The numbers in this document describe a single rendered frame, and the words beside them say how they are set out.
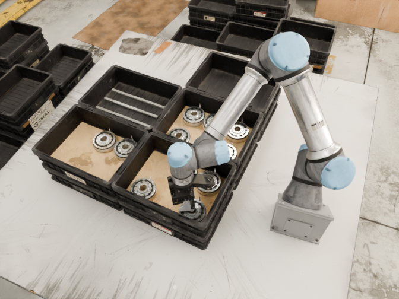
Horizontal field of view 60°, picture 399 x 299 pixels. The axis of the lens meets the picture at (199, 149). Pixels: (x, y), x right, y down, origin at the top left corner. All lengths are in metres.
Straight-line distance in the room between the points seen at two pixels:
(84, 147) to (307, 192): 0.97
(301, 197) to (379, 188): 1.35
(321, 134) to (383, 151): 1.69
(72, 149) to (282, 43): 1.02
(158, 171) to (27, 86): 1.40
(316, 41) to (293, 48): 1.66
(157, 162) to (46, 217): 0.53
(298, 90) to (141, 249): 0.86
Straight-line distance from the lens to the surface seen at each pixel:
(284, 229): 1.45
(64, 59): 2.93
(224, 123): 1.20
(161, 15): 3.93
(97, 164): 1.56
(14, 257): 1.63
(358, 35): 3.83
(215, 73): 1.87
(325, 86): 2.08
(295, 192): 1.34
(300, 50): 1.11
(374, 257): 2.38
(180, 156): 1.04
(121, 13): 4.05
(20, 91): 2.61
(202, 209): 1.34
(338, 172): 1.20
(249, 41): 2.87
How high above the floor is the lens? 2.05
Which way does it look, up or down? 53 degrees down
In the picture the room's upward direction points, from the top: 3 degrees counter-clockwise
